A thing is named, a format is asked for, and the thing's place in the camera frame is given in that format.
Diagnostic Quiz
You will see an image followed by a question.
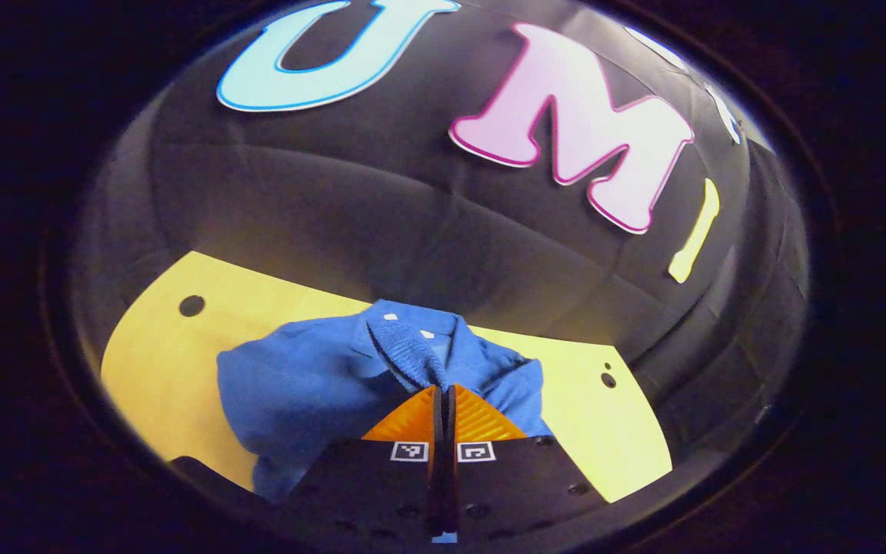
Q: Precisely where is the blue corduroy jacket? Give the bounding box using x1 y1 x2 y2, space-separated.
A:
216 299 556 502

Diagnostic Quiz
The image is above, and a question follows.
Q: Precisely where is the black backdrop cloth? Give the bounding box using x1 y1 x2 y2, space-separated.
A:
70 0 810 497

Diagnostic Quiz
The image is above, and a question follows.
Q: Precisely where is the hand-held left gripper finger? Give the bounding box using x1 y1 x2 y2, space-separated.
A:
441 382 614 541
281 385 444 543

